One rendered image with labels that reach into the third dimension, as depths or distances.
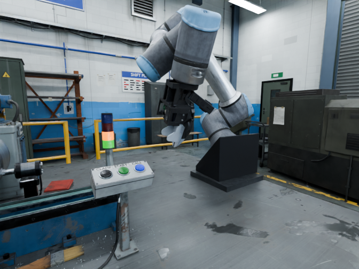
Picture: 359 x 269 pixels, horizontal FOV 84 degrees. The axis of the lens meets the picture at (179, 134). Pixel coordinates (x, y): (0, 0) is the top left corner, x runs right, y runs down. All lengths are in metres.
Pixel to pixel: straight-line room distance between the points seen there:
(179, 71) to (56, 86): 5.45
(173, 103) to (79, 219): 0.52
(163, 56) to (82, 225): 0.63
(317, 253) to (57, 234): 0.84
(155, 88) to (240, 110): 4.94
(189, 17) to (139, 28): 6.28
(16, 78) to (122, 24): 3.52
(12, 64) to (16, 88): 0.34
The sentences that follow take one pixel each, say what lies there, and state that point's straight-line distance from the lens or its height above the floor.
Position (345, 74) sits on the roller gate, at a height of 2.04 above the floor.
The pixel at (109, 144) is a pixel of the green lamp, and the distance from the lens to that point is 1.12.
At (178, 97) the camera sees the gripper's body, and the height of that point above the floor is 1.28.
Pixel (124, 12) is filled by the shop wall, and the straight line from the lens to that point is 6.73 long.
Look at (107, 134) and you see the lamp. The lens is 1.11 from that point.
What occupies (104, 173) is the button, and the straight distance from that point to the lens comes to 0.60.
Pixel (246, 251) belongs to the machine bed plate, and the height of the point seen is 0.80.
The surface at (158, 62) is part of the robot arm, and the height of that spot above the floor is 1.38.
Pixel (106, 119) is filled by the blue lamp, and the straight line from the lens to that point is 1.10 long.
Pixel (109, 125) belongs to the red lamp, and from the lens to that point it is 1.10.
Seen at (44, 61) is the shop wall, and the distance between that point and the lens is 5.94.
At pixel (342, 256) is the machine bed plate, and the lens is 0.87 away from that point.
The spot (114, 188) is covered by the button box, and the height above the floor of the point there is 1.03.
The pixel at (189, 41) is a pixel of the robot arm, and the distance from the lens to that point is 0.50.
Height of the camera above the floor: 1.26
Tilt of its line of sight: 8 degrees down
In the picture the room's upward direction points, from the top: straight up
